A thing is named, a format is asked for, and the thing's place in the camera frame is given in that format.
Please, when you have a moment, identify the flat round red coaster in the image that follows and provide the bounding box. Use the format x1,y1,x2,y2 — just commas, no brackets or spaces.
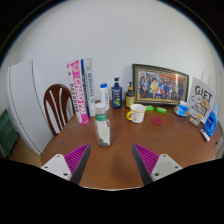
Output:
151,116,165,127

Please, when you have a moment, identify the white mug with yellow handle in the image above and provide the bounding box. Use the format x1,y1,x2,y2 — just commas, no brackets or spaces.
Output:
126,103,147,124

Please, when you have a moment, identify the white remote control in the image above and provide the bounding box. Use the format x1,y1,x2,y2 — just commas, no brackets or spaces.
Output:
199,128,212,142

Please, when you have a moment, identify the clear green-labelled drink bottle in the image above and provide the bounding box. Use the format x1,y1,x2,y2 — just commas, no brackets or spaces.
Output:
93,102,112,148

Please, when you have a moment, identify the dark yellow-labelled pump bottle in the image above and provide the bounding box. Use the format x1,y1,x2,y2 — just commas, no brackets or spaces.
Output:
125,81,136,109

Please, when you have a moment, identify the blue detergent bottle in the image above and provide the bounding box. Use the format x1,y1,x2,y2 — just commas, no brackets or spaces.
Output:
202,105,219,138

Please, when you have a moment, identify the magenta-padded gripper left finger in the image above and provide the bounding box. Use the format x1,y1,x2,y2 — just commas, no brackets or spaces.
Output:
40,143,92,186

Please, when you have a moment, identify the white tube with blue cap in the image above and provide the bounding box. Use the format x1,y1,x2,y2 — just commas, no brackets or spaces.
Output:
99,83,111,112

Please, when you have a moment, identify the pink cardboard tube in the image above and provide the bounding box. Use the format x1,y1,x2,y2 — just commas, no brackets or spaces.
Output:
66,59,90,126

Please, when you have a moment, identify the blue tissue pack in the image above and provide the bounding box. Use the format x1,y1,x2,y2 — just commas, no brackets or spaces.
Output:
173,100,190,118

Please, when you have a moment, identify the dark blue pump bottle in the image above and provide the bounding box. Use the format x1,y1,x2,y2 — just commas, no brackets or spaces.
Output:
111,77,123,110

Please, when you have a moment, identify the brown wooden chair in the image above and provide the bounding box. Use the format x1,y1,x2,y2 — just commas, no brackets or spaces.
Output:
43,83,76,137

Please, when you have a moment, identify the framed group photo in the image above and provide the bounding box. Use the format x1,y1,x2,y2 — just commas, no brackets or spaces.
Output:
131,63,190,107

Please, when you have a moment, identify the green plastic crate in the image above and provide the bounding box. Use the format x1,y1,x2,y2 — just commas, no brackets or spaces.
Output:
0,108,19,158

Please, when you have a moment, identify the small brown snack pack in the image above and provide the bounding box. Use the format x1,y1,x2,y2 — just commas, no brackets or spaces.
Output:
188,114,201,127

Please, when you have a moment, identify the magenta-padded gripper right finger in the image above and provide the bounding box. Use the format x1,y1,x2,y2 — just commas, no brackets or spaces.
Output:
131,143,184,186

